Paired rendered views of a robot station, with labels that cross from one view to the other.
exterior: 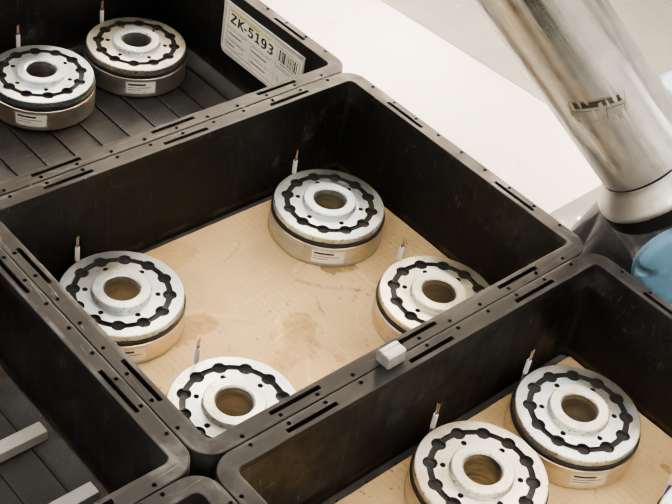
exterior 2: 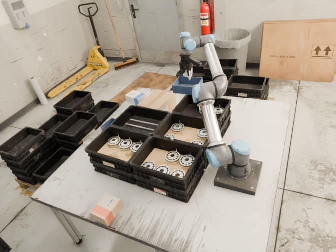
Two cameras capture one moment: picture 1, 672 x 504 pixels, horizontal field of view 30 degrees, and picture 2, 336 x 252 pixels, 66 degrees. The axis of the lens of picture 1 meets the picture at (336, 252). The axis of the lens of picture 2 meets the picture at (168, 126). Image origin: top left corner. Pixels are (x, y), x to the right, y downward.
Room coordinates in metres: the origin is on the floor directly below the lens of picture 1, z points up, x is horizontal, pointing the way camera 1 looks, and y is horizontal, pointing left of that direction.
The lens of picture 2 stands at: (0.47, -1.42, 2.08)
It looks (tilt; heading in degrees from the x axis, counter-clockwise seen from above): 37 degrees down; 83
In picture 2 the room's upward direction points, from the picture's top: 11 degrees counter-clockwise
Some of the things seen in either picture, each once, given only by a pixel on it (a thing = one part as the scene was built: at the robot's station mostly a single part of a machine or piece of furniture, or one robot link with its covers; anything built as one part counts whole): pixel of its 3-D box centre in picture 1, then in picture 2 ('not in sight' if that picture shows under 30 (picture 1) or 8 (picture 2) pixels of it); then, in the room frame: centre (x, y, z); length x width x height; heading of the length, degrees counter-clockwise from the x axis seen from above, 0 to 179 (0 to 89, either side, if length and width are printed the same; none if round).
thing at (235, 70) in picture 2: not in sight; (221, 79); (1.64, 1.56, 0.37); 0.42 x 0.34 x 0.46; 142
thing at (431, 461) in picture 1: (480, 475); (172, 156); (0.61, -0.14, 0.86); 0.10 x 0.10 x 0.01
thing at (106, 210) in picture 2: not in sight; (107, 209); (0.12, -0.32, 0.74); 0.16 x 0.12 x 0.07; 47
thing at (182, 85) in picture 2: not in sight; (187, 85); (0.88, 0.33, 1.10); 0.20 x 0.15 x 0.07; 142
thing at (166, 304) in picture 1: (121, 294); (177, 127); (0.73, 0.16, 0.86); 0.10 x 0.10 x 0.01
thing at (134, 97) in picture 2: not in sight; (136, 98); (0.48, 0.96, 0.75); 0.20 x 0.12 x 0.09; 128
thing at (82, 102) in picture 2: not in sight; (79, 113); (-0.29, 1.60, 0.37); 0.40 x 0.30 x 0.45; 52
